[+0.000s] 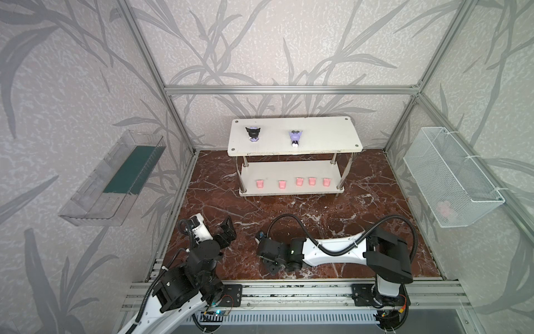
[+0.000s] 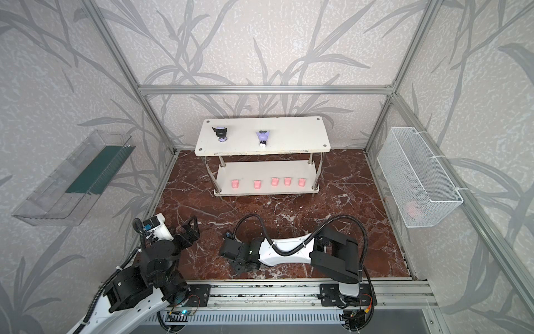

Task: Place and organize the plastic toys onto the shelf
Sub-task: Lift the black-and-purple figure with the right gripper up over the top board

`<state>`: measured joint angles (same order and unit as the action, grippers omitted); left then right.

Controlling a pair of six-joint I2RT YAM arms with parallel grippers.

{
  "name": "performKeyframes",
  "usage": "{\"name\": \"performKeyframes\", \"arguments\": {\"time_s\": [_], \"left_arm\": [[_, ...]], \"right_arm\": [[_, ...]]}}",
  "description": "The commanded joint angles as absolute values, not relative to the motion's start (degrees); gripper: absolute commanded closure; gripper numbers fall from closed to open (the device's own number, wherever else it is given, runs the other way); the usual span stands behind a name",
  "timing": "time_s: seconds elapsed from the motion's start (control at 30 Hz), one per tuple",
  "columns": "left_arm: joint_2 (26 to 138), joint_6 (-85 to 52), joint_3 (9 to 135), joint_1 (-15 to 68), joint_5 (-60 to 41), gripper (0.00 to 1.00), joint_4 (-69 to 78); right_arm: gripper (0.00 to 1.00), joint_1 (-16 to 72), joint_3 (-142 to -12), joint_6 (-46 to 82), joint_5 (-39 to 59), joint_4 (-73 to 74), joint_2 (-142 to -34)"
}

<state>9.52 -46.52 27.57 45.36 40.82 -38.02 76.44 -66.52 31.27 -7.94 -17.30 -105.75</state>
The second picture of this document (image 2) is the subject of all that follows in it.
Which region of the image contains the white two-tier shelf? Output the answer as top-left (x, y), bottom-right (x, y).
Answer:
top-left (195, 116), bottom-right (331, 197)

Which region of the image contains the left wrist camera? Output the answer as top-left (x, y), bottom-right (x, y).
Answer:
top-left (142, 213), bottom-right (174, 242)

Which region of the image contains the white wire mesh basket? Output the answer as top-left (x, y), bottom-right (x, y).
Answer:
top-left (378, 127), bottom-right (464, 228)

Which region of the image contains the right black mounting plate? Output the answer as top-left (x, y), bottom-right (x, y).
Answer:
top-left (318, 281), bottom-right (377, 308)

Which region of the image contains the dark round toy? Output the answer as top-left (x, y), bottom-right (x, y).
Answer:
top-left (212, 127), bottom-right (228, 143)

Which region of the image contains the pink toy in basket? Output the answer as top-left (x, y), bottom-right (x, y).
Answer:
top-left (405, 201), bottom-right (424, 221)

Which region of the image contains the clear plastic wall bin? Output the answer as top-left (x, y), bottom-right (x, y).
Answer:
top-left (12, 130), bottom-right (136, 227)

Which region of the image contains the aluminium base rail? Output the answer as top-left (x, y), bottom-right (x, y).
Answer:
top-left (85, 278), bottom-right (439, 312)

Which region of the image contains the black mounting plate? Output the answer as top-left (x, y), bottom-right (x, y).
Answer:
top-left (180, 284), bottom-right (211, 308)
top-left (318, 281), bottom-right (377, 308)

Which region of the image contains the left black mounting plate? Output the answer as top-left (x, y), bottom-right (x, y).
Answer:
top-left (180, 284), bottom-right (211, 308)

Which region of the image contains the purple figure toy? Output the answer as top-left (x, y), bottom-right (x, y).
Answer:
top-left (256, 130), bottom-right (270, 148)

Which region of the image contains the aluminium frame crossbar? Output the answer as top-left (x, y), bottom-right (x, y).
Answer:
top-left (138, 85), bottom-right (393, 95)

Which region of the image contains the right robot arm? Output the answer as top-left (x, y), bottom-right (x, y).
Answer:
top-left (219, 228), bottom-right (363, 298)

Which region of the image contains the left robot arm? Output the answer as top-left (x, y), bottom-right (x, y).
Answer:
top-left (71, 214), bottom-right (201, 333)

